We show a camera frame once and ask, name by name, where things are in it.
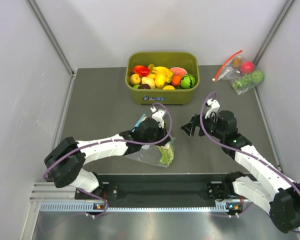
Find olive green plastic tub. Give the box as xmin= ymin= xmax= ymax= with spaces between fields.
xmin=125 ymin=51 xmax=200 ymax=105

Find orange fake tangerine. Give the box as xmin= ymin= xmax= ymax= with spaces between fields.
xmin=171 ymin=75 xmax=182 ymax=87

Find red fake pepper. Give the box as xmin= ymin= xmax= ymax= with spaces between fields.
xmin=131 ymin=65 xmax=151 ymax=77

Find dark purple fake fruit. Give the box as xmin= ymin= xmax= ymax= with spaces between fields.
xmin=138 ymin=83 xmax=151 ymax=90

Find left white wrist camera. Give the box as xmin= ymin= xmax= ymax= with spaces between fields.
xmin=150 ymin=106 xmax=167 ymax=129

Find blue zip clear bag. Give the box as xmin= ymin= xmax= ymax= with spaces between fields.
xmin=119 ymin=115 xmax=175 ymax=168

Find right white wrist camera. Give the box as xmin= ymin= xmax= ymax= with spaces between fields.
xmin=204 ymin=98 xmax=220 ymax=119

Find green bumpy fake fruit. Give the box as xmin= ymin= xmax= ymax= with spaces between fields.
xmin=251 ymin=69 xmax=265 ymax=84

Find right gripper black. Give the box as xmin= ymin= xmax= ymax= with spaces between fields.
xmin=181 ymin=109 xmax=225 ymax=140

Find grey slotted cable duct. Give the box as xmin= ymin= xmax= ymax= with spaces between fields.
xmin=39 ymin=201 xmax=243 ymax=213

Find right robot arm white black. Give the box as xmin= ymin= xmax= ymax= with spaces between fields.
xmin=181 ymin=110 xmax=300 ymax=233

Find yellow fake banana bunch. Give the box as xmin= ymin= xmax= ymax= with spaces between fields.
xmin=148 ymin=64 xmax=173 ymax=84

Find yellow fake apple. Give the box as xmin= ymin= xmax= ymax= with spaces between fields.
xmin=129 ymin=73 xmax=142 ymax=86

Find yellow fake lemon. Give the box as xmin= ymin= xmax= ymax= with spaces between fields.
xmin=155 ymin=69 xmax=166 ymax=88

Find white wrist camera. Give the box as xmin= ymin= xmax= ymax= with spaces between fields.
xmin=204 ymin=98 xmax=220 ymax=119
xmin=150 ymin=106 xmax=167 ymax=129

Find green fake lime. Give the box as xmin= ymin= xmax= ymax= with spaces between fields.
xmin=132 ymin=84 xmax=141 ymax=89

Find yellow fake orange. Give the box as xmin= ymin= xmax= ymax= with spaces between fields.
xmin=162 ymin=85 xmax=175 ymax=90

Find purple cable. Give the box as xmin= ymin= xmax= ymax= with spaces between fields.
xmin=200 ymin=91 xmax=300 ymax=235
xmin=42 ymin=102 xmax=173 ymax=218

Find green fake watermelon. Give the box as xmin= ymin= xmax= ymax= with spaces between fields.
xmin=180 ymin=74 xmax=196 ymax=90

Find red zip clear bag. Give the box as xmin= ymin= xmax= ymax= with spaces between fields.
xmin=212 ymin=50 xmax=265 ymax=95

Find fake celery stalk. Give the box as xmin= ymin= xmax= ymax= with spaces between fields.
xmin=158 ymin=144 xmax=175 ymax=167

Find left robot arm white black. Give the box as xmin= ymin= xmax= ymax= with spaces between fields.
xmin=43 ymin=117 xmax=171 ymax=199

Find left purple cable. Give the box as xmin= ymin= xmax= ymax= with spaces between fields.
xmin=42 ymin=102 xmax=173 ymax=218

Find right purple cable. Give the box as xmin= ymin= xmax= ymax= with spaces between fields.
xmin=200 ymin=91 xmax=300 ymax=235

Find pink fake peach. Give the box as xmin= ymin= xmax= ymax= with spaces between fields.
xmin=170 ymin=67 xmax=188 ymax=76

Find beige fake pear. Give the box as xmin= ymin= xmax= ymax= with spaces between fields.
xmin=141 ymin=77 xmax=156 ymax=90

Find red fake apple in bag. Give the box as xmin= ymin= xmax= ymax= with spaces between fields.
xmin=239 ymin=61 xmax=255 ymax=74

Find green fake grapes in bag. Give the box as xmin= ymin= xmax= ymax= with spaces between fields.
xmin=232 ymin=74 xmax=252 ymax=90

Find blue tub label sticker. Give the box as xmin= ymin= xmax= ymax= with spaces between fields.
xmin=142 ymin=96 xmax=166 ymax=101

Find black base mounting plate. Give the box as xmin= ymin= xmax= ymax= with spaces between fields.
xmin=74 ymin=172 xmax=256 ymax=201

